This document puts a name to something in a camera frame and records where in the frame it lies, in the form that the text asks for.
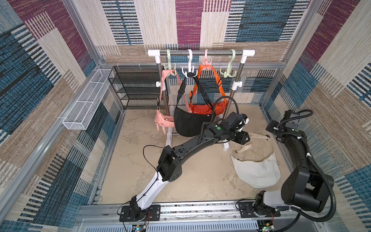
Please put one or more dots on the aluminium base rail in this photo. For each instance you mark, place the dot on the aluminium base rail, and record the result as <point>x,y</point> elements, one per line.
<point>209,216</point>

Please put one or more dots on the left green plastic hook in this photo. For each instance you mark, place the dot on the left green plastic hook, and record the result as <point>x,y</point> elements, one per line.
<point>169,66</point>

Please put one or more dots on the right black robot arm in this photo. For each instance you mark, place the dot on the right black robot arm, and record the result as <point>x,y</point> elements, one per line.
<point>308,190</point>

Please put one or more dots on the right green plastic hook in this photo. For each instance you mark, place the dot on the right green plastic hook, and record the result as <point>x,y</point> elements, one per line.
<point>228,72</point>

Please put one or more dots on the black mesh shelf rack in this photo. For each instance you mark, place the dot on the black mesh shelf rack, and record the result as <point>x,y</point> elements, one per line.
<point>136,87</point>

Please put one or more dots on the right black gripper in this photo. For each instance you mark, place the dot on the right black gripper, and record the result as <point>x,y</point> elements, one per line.
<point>272,127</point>

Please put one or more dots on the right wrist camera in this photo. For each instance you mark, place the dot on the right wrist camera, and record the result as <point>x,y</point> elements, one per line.
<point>290,116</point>

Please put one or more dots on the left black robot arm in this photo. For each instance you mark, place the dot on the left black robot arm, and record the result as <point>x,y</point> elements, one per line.
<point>171,160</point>

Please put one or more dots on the white plastic hook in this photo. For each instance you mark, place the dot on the white plastic hook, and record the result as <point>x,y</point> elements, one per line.
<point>191,72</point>

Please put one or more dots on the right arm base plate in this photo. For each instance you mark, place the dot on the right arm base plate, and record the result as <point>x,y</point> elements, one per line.
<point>248,210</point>

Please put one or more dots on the white wire mesh basket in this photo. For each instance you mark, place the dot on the white wire mesh basket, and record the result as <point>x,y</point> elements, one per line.
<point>83,110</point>

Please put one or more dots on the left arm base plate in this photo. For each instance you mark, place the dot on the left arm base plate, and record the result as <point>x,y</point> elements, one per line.
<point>153,211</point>

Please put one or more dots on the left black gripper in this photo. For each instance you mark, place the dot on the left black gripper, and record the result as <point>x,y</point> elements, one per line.
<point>245,138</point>

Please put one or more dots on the pink crossbody bag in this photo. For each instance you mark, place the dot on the pink crossbody bag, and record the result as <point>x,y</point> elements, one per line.
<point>161,120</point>

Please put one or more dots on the green plastic hook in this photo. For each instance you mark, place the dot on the green plastic hook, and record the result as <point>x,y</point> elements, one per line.
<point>228,72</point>
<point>169,66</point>

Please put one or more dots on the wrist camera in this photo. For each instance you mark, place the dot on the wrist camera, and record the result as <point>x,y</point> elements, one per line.
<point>244,120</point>
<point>290,116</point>

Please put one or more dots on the orange crossbody bag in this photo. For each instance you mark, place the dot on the orange crossbody bag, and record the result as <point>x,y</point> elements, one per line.
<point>201,86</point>

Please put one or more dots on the black crossbody bag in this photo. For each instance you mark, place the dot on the black crossbody bag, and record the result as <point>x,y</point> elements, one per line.
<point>188,124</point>

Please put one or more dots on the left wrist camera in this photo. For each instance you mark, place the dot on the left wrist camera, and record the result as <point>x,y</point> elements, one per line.
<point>244,120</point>

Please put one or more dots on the pink plastic hook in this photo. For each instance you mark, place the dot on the pink plastic hook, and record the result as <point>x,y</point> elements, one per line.
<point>206,63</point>

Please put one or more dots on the cream white crossbody bag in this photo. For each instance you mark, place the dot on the cream white crossbody bag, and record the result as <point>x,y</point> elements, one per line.
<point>255,163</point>

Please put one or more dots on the white metal garment rack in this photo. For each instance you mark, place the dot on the white metal garment rack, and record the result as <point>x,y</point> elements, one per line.
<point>244,53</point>

